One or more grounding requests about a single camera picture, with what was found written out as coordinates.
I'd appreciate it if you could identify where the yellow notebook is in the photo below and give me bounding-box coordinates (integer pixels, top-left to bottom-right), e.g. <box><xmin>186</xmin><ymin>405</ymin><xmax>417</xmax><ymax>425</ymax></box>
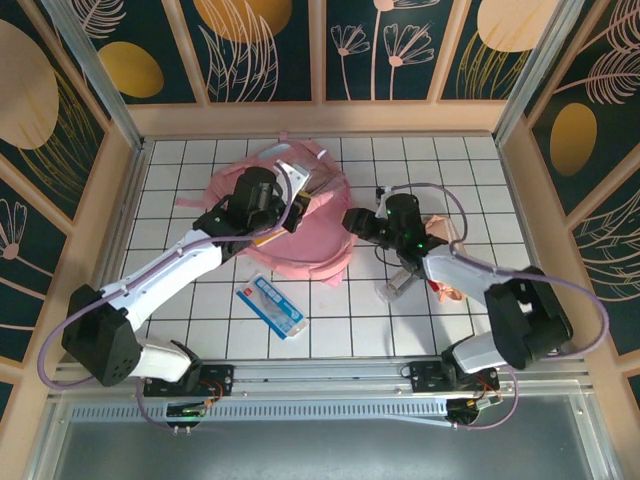
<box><xmin>252</xmin><ymin>225</ymin><xmax>294</xmax><ymax>250</ymax></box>

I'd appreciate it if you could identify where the pink student backpack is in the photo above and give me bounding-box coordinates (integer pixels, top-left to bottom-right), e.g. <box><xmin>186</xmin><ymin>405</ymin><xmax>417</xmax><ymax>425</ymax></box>
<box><xmin>174</xmin><ymin>130</ymin><xmax>359</xmax><ymax>289</ymax></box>

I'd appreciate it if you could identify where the clear plastic case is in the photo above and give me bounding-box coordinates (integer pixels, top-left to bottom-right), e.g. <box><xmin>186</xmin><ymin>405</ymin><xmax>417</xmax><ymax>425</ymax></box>
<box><xmin>373</xmin><ymin>269</ymin><xmax>426</xmax><ymax>305</ymax></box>

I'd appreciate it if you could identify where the blue white ruler set pack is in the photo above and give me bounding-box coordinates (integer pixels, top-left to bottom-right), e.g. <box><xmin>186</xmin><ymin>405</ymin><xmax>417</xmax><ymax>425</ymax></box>
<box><xmin>233</xmin><ymin>272</ymin><xmax>311</xmax><ymax>341</ymax></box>

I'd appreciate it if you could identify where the grey metal floor plate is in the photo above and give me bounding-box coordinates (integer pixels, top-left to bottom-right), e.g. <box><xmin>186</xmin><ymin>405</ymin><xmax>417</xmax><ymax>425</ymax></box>
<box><xmin>27</xmin><ymin>392</ymin><xmax>616</xmax><ymax>480</ymax></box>

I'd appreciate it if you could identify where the aluminium side rail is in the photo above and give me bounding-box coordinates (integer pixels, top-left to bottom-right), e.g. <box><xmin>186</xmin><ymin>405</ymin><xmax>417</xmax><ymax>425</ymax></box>
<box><xmin>79</xmin><ymin>139</ymin><xmax>151</xmax><ymax>361</ymax></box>

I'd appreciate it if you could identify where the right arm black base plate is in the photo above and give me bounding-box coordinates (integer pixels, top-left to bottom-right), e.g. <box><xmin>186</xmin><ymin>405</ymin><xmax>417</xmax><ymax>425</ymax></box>
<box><xmin>407</xmin><ymin>359</ymin><xmax>501</xmax><ymax>396</ymax></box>

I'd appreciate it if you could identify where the aluminium mounting rail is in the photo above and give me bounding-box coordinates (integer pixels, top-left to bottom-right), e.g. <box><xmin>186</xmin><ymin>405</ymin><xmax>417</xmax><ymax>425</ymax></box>
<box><xmin>49</xmin><ymin>354</ymin><xmax>596</xmax><ymax>401</ymax></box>

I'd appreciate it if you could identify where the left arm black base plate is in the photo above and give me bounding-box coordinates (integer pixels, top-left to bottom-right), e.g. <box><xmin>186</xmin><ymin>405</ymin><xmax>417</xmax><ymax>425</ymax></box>
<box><xmin>142</xmin><ymin>363</ymin><xmax>236</xmax><ymax>399</ymax></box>

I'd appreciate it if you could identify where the perforated metal cable duct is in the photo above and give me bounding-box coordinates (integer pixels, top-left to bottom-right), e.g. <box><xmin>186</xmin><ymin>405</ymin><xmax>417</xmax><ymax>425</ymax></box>
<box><xmin>69</xmin><ymin>399</ymin><xmax>451</xmax><ymax>425</ymax></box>

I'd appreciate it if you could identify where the aluminium corner post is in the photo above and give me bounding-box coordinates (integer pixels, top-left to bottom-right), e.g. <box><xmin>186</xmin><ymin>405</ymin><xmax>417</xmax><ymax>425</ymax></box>
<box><xmin>42</xmin><ymin>0</ymin><xmax>147</xmax><ymax>151</ymax></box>
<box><xmin>492</xmin><ymin>0</ymin><xmax>599</xmax><ymax>144</ymax></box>

